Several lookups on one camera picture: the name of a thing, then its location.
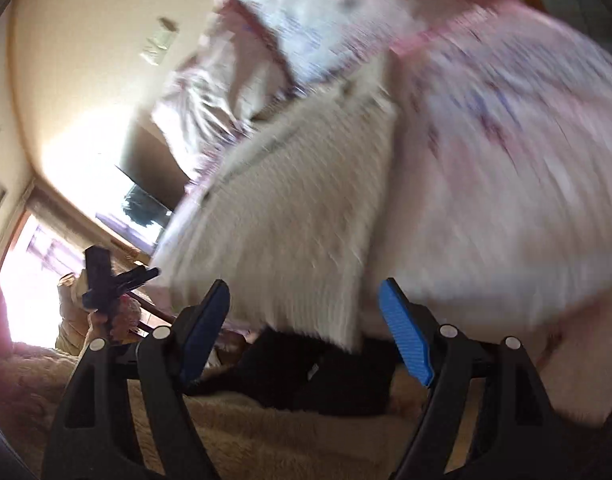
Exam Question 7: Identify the beige cable-knit sweater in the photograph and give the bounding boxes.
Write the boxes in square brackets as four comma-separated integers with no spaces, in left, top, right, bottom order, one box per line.
[150,66,403,351]

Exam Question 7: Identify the person's left hand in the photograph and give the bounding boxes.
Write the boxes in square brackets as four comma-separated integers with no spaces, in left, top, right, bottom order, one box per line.
[85,296,141,346]

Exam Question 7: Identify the dark flat screen television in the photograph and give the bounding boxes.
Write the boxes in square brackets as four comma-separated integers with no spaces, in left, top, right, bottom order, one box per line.
[115,119,192,254]

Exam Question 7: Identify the black trousers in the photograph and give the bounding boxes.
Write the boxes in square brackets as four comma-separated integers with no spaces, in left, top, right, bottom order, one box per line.
[184,328,401,417]

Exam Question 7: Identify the pink floral bed sheet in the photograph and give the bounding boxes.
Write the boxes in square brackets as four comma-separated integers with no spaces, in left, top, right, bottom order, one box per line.
[353,0,612,424]

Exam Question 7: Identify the left floral pillow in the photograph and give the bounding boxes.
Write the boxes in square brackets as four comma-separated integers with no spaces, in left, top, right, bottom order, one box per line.
[151,0,293,182]

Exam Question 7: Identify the floral pillow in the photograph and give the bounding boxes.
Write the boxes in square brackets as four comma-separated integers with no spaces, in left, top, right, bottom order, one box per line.
[151,0,293,182]
[239,0,427,86]

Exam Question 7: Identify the right floral pillow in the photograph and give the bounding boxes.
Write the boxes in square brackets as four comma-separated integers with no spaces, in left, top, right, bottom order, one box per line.
[239,0,427,86]

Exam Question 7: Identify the white wall socket plate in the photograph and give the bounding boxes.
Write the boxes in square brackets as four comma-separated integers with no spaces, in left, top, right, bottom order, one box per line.
[140,21,178,66]

